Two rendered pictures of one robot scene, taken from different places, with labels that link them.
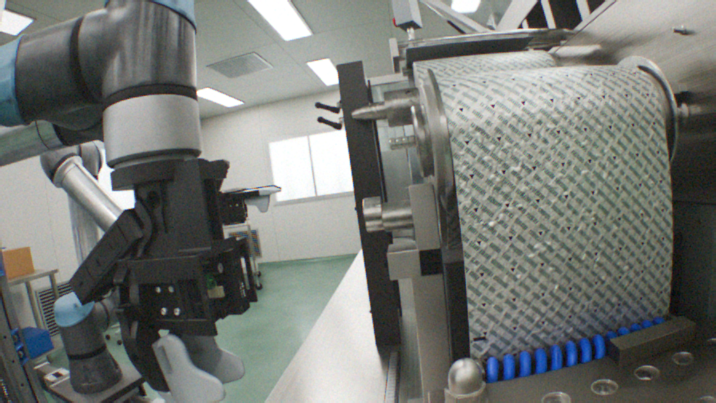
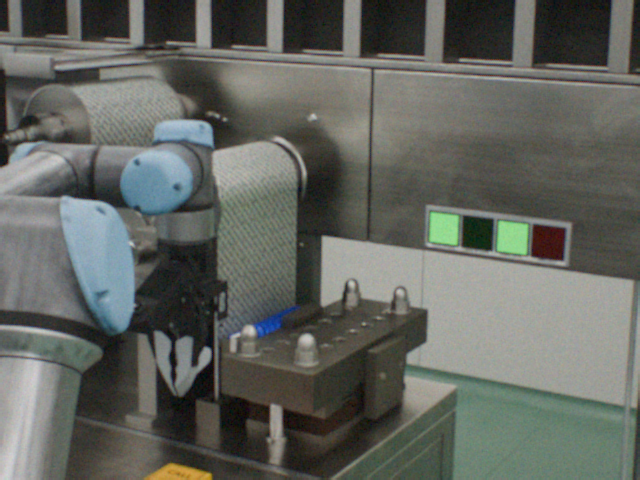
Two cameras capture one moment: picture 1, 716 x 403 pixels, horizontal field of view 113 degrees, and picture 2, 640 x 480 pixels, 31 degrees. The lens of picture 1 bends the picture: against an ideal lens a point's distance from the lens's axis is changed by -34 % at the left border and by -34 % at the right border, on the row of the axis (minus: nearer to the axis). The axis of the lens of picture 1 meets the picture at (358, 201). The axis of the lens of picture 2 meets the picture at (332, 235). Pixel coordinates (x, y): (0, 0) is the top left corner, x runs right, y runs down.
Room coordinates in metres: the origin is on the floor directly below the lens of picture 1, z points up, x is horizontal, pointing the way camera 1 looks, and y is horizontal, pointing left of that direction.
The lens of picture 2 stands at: (-0.47, 1.47, 1.60)
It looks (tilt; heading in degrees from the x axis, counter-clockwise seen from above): 13 degrees down; 291
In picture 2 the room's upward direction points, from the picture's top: 1 degrees clockwise
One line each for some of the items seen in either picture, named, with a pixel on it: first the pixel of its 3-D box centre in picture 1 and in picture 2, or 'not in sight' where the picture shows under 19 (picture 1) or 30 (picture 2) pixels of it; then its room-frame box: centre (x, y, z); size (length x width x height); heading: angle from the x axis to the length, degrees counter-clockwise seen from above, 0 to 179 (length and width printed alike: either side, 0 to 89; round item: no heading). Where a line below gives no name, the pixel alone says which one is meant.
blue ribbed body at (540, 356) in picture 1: (587, 354); (267, 329); (0.27, -0.20, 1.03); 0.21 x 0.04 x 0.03; 82
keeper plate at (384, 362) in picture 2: not in sight; (386, 376); (0.08, -0.23, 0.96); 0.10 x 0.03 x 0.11; 82
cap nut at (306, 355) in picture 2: not in sight; (306, 348); (0.15, -0.06, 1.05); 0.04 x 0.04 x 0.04
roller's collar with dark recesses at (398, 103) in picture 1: (403, 107); (44, 133); (0.62, -0.10, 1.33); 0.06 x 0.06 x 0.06; 82
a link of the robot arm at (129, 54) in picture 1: (145, 44); (183, 165); (0.24, 0.15, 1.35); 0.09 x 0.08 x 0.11; 104
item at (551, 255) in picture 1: (582, 261); (257, 274); (0.29, -0.20, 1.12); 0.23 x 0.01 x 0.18; 82
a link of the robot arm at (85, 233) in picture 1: (85, 233); not in sight; (0.81, 0.75, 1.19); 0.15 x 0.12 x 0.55; 9
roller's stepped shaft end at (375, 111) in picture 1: (369, 112); (17, 137); (0.63, -0.04, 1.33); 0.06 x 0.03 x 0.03; 82
